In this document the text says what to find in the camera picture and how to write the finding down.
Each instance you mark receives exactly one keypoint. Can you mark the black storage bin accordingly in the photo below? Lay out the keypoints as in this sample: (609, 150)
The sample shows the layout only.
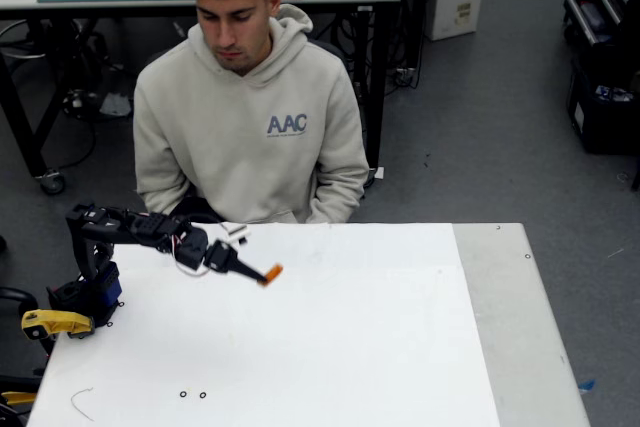
(607, 122)

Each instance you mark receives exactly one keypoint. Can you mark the small caster wheel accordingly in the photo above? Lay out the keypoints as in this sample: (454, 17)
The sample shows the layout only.
(405, 77)

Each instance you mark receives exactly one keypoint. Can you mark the black chair armrest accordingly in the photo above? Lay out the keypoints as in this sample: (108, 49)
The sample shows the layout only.
(17, 293)

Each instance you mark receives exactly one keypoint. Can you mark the man in beige hoodie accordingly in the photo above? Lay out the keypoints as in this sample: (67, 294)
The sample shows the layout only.
(240, 147)

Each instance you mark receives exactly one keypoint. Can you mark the grey caster wheel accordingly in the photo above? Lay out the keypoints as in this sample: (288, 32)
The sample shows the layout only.
(52, 183)

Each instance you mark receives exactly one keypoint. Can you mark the grey plastic bag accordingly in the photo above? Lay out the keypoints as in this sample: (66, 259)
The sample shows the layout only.
(115, 104)

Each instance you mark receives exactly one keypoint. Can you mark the small white gripper camera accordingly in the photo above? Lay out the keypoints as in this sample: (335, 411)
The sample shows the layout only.
(236, 233)

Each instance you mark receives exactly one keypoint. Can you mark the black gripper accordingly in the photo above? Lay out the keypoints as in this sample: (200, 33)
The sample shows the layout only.
(220, 260)

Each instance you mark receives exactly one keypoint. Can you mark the white paper sheet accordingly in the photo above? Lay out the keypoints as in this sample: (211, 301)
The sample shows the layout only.
(325, 337)

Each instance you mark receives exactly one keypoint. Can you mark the blue tape scrap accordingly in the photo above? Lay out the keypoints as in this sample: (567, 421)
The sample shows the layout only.
(586, 385)

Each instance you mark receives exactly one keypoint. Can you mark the black five-joint robot arm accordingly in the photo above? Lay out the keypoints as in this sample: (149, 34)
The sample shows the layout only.
(95, 227)

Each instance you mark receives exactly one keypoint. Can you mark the small orange snack piece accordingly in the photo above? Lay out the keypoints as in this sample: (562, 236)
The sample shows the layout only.
(272, 274)

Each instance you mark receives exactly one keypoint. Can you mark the yellow bar clamp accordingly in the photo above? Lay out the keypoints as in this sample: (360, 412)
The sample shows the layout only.
(55, 321)

